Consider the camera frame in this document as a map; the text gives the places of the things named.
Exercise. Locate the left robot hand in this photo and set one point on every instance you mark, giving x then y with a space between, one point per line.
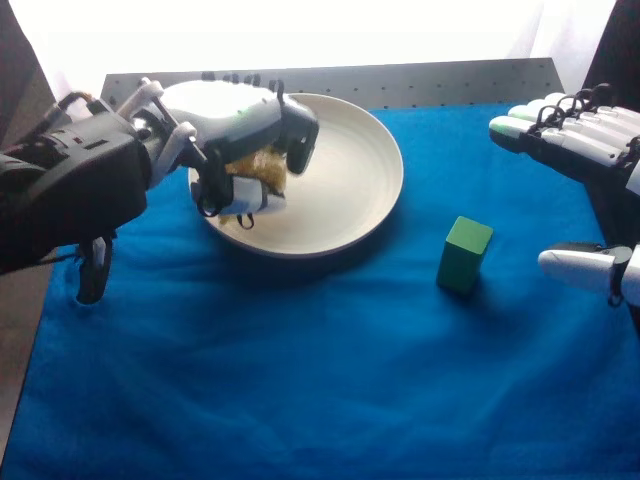
220 110

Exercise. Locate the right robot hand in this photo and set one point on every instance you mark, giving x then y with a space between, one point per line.
600 135

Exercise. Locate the green block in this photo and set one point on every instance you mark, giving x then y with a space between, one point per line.
462 255

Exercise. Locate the white round plate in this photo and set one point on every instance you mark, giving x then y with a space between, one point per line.
345 190

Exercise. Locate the white sheer curtain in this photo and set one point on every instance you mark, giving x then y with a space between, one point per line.
300 30

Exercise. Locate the grey perforated metal board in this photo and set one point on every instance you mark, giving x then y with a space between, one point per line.
425 80

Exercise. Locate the blue table cloth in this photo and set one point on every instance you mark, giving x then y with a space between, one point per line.
300 375

